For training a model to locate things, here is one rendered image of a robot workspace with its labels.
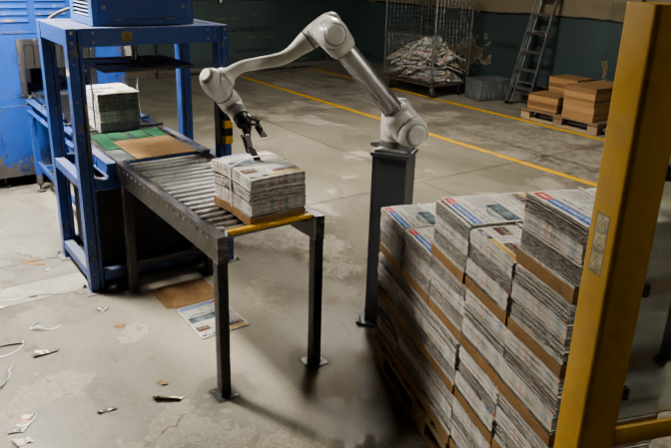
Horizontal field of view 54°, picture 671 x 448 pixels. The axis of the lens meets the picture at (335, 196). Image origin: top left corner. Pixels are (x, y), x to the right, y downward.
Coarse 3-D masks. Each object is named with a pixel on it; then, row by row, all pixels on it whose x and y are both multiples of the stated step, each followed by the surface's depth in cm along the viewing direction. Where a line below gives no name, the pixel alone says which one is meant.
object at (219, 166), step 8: (264, 152) 323; (216, 160) 310; (224, 160) 309; (232, 160) 308; (240, 160) 308; (248, 160) 308; (216, 168) 309; (224, 168) 302; (216, 176) 312; (224, 176) 305; (216, 184) 315; (224, 184) 306; (216, 192) 316; (224, 192) 308; (224, 200) 309
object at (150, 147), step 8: (160, 136) 441; (168, 136) 442; (120, 144) 419; (128, 144) 419; (136, 144) 420; (144, 144) 421; (152, 144) 421; (160, 144) 422; (168, 144) 422; (176, 144) 423; (184, 144) 423; (128, 152) 402; (136, 152) 402; (144, 152) 403; (152, 152) 403; (160, 152) 404; (168, 152) 404; (176, 152) 405; (184, 152) 405
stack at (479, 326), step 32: (384, 224) 312; (416, 224) 293; (384, 256) 316; (416, 256) 278; (384, 288) 318; (448, 288) 250; (384, 320) 323; (416, 320) 280; (480, 320) 227; (384, 352) 325; (416, 352) 283; (448, 352) 251; (480, 352) 228; (416, 384) 286; (480, 384) 230; (416, 416) 288; (448, 416) 256; (480, 416) 230
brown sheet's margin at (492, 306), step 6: (468, 282) 232; (468, 288) 233; (474, 288) 228; (474, 294) 229; (480, 294) 224; (480, 300) 225; (486, 300) 220; (486, 306) 221; (492, 306) 217; (498, 306) 213; (492, 312) 217; (498, 312) 213; (504, 312) 209; (498, 318) 213; (504, 318) 209; (504, 324) 210
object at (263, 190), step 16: (240, 176) 290; (256, 176) 288; (272, 176) 289; (288, 176) 294; (304, 176) 299; (240, 192) 293; (256, 192) 286; (272, 192) 291; (288, 192) 296; (304, 192) 301; (240, 208) 297; (256, 208) 289; (272, 208) 294; (288, 208) 299
